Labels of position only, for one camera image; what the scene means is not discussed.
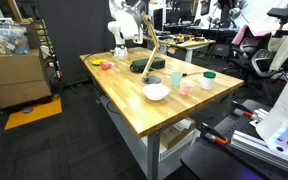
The white mug green interior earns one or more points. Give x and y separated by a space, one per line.
208 81

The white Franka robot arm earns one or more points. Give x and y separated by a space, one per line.
127 23

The white bowl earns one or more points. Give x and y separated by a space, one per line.
155 91

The pink plastic mug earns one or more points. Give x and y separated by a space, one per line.
185 88

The wooden desk lamp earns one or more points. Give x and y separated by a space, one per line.
151 80

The dark green zipper case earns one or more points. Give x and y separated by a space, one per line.
147 64

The teal translucent cup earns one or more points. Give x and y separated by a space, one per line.
176 79

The yellow plate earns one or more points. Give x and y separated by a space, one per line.
98 62

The cardboard box under table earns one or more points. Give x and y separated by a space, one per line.
177 135

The cluttered wooden background desk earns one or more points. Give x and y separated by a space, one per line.
197 43

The black computer monitor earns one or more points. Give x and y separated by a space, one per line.
158 20

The black orange clamp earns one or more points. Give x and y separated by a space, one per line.
208 129
239 106

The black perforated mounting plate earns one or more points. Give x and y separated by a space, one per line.
210 160

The pink cloth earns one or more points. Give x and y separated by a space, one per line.
240 35

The orange floor mat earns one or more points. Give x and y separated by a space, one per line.
34 115

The purple disc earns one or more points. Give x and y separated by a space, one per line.
27 110

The black mesh office chair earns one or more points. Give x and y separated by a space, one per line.
254 45

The grey mesh office chair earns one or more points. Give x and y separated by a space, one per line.
262 63

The large brown cardboard box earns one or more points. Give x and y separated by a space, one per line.
14 76

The cream jacket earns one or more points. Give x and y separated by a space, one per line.
282 50

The white curved plastic cover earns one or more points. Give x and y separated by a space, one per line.
287 110

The clear plastic storage bin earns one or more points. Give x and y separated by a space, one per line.
4 40

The grey metal table frame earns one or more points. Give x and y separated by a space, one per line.
152 156

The aluminium extrusion rail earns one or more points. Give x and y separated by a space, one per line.
259 115
250 143

